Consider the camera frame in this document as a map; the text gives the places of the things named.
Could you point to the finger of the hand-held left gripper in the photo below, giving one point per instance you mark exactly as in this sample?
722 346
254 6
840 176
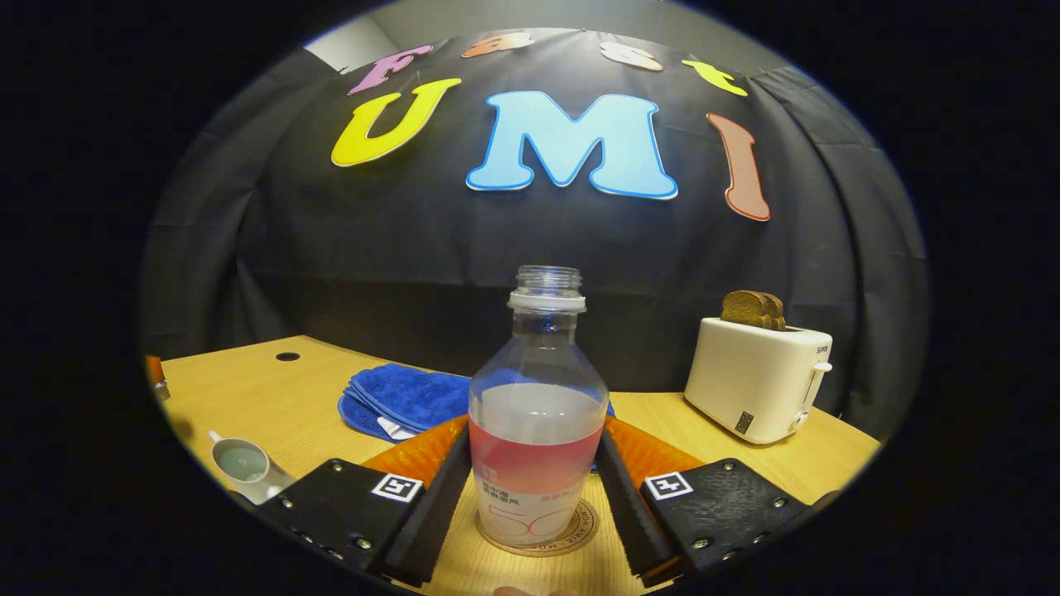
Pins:
155 371

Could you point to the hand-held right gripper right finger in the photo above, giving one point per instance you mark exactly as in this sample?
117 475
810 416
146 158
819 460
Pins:
638 517

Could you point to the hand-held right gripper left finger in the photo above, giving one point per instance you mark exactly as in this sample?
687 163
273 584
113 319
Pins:
431 517

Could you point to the round brown coaster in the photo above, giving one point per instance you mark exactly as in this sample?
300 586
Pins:
580 534

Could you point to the white ceramic teacup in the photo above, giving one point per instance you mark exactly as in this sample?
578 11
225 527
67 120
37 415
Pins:
244 468

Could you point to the clear plastic water bottle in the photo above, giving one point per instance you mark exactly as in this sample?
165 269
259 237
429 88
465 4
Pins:
538 430

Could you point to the blue folded towel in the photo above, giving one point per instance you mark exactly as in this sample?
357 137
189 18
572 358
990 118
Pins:
406 397

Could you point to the white toaster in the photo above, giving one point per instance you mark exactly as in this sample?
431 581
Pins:
754 381

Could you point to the brown toast slice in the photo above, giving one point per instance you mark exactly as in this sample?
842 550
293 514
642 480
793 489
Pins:
743 310
778 313

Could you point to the black backdrop cloth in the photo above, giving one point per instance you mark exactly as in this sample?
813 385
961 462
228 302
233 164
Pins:
497 248

